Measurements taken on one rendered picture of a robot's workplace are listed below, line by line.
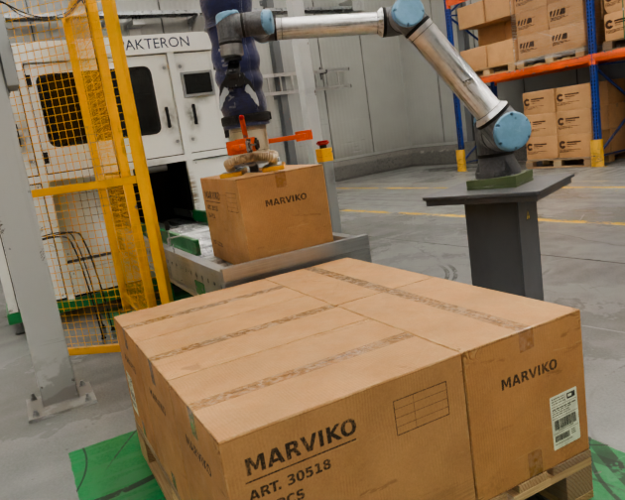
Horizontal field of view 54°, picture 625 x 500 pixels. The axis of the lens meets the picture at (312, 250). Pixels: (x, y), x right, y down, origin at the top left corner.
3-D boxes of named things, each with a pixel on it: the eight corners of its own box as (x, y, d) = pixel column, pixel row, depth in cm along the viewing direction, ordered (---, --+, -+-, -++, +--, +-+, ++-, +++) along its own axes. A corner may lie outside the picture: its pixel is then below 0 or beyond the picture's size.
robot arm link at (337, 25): (412, 9, 255) (250, 19, 255) (417, 1, 243) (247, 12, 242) (413, 38, 257) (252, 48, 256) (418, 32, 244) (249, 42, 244)
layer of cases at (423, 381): (135, 418, 229) (112, 316, 221) (359, 343, 271) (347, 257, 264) (251, 623, 123) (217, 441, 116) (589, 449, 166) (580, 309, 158)
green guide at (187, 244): (124, 234, 453) (122, 222, 452) (139, 231, 458) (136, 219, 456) (182, 259, 312) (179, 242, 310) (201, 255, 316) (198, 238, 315)
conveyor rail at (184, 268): (124, 255, 455) (119, 229, 451) (131, 253, 457) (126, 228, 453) (227, 316, 250) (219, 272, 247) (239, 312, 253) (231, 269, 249)
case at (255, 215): (213, 256, 311) (199, 178, 304) (286, 239, 327) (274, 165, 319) (251, 273, 257) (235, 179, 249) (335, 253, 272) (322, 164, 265)
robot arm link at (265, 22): (273, 12, 243) (241, 16, 243) (271, 5, 231) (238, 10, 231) (276, 37, 244) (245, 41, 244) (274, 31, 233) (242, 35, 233)
